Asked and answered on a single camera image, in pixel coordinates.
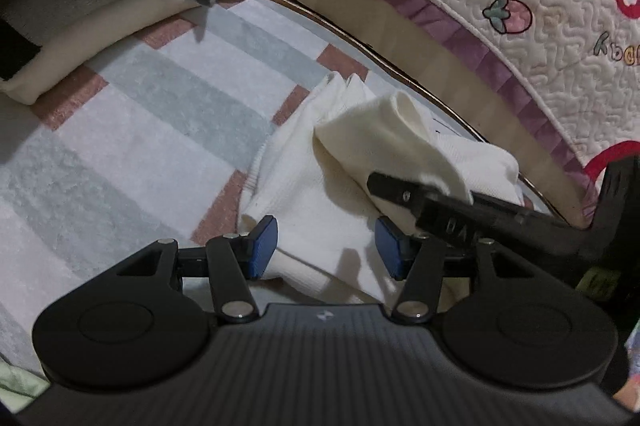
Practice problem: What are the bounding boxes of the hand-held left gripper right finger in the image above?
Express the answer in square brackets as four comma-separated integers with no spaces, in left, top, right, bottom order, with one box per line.
[374,215,538,325]

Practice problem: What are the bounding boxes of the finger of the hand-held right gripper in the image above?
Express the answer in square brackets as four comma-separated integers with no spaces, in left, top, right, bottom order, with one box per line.
[366,172,583,254]

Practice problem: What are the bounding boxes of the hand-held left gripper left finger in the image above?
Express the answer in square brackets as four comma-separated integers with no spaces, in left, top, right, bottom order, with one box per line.
[112,215,279,325]

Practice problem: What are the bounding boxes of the white knit garment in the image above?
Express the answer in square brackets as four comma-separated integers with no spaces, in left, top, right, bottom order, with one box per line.
[239,73,524,305]

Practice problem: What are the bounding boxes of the light patterned cloth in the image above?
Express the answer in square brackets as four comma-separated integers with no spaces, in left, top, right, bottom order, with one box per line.
[622,320,640,407]

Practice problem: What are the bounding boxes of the striped grey pink mat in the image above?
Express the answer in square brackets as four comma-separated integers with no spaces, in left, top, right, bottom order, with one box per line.
[0,0,568,377]

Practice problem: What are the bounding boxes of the cream folded cloth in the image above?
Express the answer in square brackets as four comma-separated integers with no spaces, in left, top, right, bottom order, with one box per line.
[0,0,276,107]

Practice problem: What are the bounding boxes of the light green cloth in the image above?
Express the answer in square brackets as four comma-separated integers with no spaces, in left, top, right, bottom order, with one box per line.
[0,352,51,409]

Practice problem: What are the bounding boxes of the beige curved bed frame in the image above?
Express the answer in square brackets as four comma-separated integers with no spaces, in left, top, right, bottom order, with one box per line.
[239,0,598,227]

